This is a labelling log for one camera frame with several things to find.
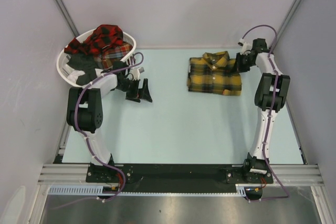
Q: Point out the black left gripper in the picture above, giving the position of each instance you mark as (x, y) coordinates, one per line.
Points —
(143, 92)

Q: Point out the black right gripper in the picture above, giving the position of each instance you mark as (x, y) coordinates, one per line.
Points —
(239, 67)

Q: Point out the yellow plaid long sleeve shirt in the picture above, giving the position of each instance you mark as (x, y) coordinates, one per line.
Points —
(213, 73)

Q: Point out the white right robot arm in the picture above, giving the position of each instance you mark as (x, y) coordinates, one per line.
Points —
(270, 98)

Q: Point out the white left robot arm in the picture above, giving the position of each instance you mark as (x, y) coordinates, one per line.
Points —
(85, 112)

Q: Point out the red tan plaid shirt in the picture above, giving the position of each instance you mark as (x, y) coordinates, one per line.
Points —
(107, 58)

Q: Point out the dark grey garment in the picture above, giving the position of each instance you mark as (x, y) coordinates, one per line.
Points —
(86, 64)

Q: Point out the white garment in basket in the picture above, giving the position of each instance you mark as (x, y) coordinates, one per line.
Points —
(73, 77)

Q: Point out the red black checkered shirt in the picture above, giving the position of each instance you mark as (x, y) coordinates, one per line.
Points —
(103, 38)

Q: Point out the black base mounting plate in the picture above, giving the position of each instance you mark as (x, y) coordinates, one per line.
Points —
(187, 177)

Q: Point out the white plastic laundry basket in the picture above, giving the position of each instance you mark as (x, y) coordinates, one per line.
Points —
(63, 58)

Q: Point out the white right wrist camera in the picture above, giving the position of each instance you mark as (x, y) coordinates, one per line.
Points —
(245, 47)

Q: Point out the aluminium frame rail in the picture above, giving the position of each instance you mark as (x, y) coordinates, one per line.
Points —
(63, 174)

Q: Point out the white cable duct rail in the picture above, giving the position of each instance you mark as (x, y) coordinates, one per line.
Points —
(106, 191)

